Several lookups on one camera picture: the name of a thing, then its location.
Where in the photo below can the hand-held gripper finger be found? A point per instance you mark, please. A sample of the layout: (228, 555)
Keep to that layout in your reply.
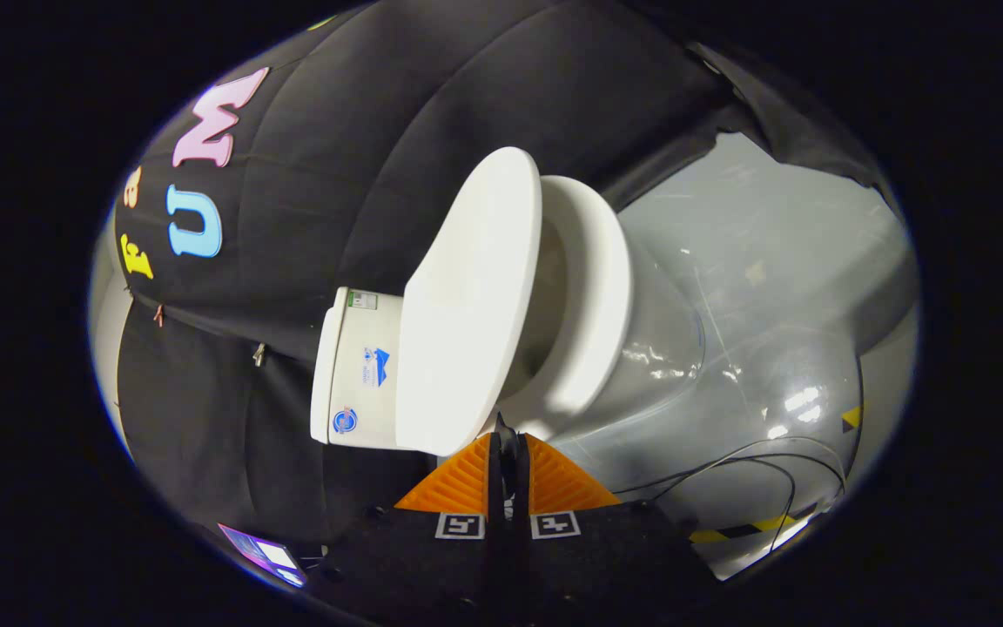
(517, 557)
(496, 557)

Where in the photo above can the white toilet body with tank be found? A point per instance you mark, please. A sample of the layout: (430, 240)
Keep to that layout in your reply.
(362, 374)

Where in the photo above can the white toilet seat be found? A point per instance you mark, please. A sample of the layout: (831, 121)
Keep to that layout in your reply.
(602, 287)

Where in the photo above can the tablet with purple screen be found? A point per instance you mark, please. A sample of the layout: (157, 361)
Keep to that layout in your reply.
(266, 553)

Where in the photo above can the long yellow black hazard tape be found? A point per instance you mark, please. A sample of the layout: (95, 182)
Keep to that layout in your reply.
(754, 528)

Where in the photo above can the silver cloth clip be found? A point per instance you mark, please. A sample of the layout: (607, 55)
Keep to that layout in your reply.
(259, 354)

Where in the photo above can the short yellow black hazard tape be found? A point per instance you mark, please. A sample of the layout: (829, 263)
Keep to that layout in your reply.
(852, 418)

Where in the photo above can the black backdrop cloth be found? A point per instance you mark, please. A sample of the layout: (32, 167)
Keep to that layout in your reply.
(310, 174)

